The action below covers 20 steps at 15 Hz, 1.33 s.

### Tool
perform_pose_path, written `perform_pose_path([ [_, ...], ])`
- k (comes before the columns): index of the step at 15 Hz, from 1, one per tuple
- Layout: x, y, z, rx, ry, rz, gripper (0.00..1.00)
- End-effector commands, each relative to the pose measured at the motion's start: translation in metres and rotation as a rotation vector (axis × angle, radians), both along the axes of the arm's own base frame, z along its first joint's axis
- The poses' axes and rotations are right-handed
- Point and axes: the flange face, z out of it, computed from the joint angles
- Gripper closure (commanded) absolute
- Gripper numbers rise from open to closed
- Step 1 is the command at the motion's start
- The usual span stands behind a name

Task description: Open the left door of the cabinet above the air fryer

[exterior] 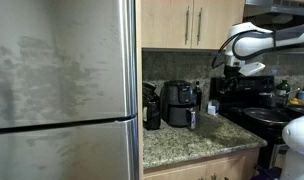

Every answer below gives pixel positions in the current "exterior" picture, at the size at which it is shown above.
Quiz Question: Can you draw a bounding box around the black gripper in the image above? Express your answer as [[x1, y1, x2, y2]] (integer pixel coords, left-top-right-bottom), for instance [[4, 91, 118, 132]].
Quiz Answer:
[[221, 65, 240, 94]]

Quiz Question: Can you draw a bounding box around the wooden cabinet door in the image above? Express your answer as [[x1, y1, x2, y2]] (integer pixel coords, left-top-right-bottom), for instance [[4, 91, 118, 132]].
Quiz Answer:
[[191, 0, 245, 50], [141, 0, 193, 49]]

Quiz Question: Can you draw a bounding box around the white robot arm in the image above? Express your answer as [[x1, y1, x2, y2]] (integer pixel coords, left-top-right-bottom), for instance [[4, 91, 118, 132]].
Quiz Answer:
[[211, 22, 304, 180]]

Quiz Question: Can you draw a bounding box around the black air fryer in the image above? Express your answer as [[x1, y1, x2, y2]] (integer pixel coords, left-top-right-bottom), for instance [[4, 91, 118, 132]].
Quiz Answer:
[[160, 80, 199, 130]]

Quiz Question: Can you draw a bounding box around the lower wooden cabinet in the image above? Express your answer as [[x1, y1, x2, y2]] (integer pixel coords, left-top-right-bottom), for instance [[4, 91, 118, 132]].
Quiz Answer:
[[143, 148, 259, 180]]

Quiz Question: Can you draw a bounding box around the black electric stove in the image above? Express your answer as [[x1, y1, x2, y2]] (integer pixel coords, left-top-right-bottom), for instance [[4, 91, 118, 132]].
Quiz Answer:
[[209, 76, 304, 168]]

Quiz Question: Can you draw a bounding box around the small white blue container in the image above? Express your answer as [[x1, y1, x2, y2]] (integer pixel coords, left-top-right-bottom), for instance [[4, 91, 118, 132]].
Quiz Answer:
[[208, 100, 220, 116]]

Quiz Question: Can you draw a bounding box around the dark glass bottle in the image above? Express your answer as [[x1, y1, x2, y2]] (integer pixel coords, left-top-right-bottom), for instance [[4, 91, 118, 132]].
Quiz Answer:
[[194, 81, 202, 111]]

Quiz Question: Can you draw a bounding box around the green glass jar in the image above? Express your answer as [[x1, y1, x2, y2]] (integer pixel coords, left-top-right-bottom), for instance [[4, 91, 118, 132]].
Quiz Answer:
[[276, 80, 290, 95]]

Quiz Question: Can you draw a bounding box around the black frying pan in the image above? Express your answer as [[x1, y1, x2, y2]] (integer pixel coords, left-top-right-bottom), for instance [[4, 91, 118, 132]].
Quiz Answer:
[[243, 108, 291, 125]]

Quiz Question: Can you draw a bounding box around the blue cup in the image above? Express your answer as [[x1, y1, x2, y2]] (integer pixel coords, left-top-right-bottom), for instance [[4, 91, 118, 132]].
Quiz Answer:
[[298, 91, 304, 100]]

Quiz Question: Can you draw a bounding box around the black coffee maker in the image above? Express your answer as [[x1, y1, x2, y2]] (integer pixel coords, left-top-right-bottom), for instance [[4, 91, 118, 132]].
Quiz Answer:
[[143, 82, 160, 130]]

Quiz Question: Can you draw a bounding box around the range hood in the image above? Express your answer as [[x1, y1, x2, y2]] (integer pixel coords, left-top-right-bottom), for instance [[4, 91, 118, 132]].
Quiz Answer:
[[244, 0, 304, 17]]

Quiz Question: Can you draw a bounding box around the stainless steel refrigerator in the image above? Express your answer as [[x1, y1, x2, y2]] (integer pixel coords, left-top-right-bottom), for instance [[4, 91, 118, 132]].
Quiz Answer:
[[0, 0, 139, 180]]

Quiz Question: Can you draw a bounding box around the small saucepan with handle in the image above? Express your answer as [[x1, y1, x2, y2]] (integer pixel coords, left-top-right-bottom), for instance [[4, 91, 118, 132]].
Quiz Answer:
[[259, 90, 294, 108]]

